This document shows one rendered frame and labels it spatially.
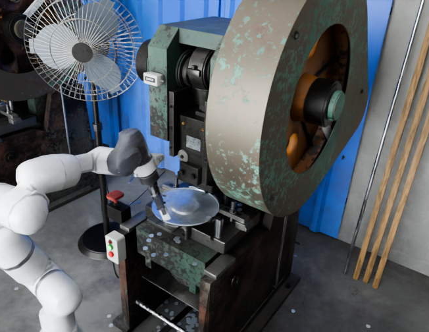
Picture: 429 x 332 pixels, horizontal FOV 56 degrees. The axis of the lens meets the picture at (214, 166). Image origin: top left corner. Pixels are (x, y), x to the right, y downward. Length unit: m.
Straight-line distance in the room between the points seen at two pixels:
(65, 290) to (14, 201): 0.34
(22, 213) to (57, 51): 1.23
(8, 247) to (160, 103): 0.78
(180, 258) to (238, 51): 0.98
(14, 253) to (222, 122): 0.67
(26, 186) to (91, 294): 1.40
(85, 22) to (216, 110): 1.18
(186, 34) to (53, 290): 0.98
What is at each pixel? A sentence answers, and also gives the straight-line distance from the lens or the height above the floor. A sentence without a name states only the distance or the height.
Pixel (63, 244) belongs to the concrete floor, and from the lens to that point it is 2.91.
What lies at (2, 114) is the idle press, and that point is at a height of 0.73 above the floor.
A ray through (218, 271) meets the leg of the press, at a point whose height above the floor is 0.64.
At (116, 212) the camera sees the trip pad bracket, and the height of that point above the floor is 0.69.
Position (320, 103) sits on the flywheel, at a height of 1.35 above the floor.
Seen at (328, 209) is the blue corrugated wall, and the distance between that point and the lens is 2.93.
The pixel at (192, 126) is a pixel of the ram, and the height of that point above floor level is 1.14.
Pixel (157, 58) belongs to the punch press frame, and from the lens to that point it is 1.61.
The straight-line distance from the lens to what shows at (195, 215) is 1.72.
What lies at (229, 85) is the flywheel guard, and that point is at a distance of 1.10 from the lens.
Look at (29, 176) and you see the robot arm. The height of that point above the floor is 1.19.
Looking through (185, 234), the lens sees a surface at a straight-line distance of 1.78.
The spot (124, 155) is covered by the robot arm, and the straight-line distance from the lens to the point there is 1.41.
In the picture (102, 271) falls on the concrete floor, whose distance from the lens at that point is 2.66.
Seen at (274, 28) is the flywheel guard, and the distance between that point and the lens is 1.10.
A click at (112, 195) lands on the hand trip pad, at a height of 0.76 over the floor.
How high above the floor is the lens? 1.76
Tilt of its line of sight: 28 degrees down
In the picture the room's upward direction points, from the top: 3 degrees clockwise
